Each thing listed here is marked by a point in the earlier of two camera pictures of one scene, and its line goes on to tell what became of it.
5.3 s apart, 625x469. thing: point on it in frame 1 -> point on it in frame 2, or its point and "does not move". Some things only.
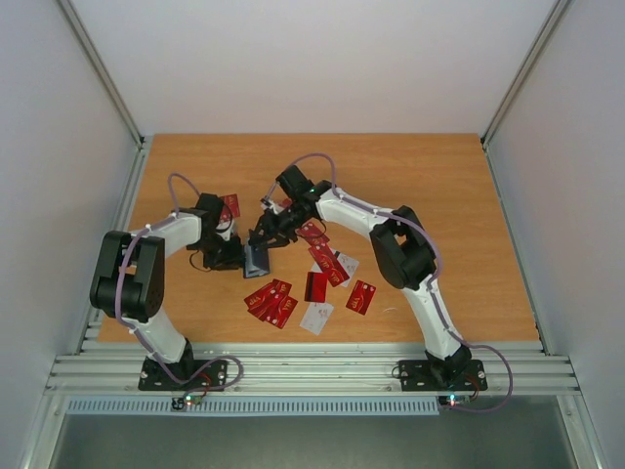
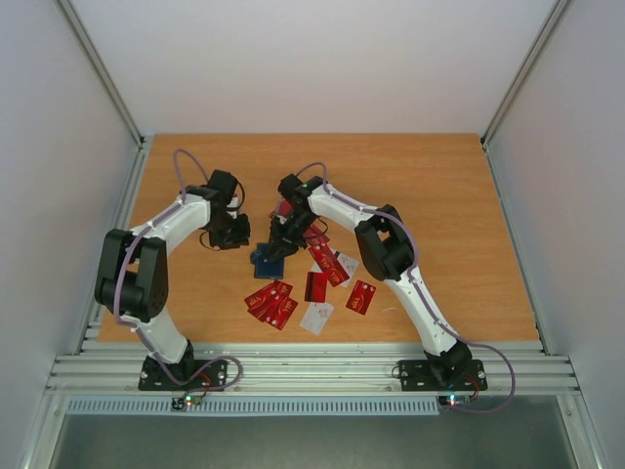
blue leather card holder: x=256 y=261 -> x=268 y=268
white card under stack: x=348 y=263 does not move
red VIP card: x=360 y=297 does not move
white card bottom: x=316 y=317 does not move
